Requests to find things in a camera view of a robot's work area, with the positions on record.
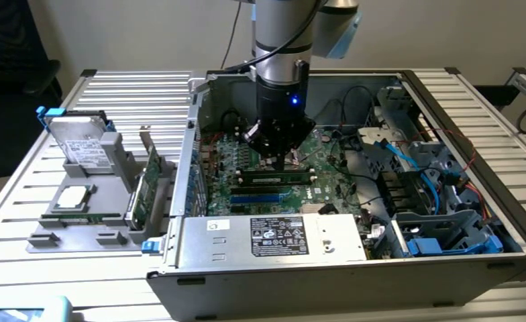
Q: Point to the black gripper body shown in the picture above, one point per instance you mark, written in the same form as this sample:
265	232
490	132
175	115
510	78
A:
280	114

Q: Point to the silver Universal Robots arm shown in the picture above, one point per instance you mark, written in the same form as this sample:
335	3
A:
280	37

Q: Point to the installed labelled RAM stick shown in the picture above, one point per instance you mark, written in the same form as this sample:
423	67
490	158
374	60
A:
273	181

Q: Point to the green RAM stick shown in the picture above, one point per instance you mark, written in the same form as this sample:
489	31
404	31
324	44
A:
81	219

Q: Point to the black expansion slot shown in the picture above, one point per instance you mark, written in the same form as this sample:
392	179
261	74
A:
256	190

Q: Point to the blue expansion slot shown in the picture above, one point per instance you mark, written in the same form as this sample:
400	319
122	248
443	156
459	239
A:
256	199

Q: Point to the green Dell motherboard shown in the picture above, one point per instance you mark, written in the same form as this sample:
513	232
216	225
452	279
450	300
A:
330	198

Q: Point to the silver chipset heat sink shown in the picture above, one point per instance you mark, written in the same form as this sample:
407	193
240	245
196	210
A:
318	209

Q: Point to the silver power supply unit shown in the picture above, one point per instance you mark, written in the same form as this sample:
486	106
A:
267	239

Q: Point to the green graphics card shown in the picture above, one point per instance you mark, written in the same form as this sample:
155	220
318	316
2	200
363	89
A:
148	181

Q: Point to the blue case latch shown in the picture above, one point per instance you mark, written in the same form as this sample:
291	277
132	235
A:
151	245

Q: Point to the grey metal disk bay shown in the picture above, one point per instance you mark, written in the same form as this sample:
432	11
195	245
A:
432	221

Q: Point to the open grey PC case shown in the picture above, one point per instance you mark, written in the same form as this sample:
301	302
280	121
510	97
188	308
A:
334	285

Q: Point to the grey parts rack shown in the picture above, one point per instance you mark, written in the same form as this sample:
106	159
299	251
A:
105	201

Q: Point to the blue disk tray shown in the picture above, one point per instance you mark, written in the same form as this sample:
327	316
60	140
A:
428	246

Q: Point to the silver hard disk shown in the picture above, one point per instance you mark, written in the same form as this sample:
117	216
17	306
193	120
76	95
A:
81	141

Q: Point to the silver CPU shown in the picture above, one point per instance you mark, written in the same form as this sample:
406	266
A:
72	198

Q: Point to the blue disk caddy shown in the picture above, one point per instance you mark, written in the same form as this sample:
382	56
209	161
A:
49	114

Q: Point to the black office chair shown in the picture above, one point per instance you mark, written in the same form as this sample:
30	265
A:
8	84

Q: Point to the teal box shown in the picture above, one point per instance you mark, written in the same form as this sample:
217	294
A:
21	310

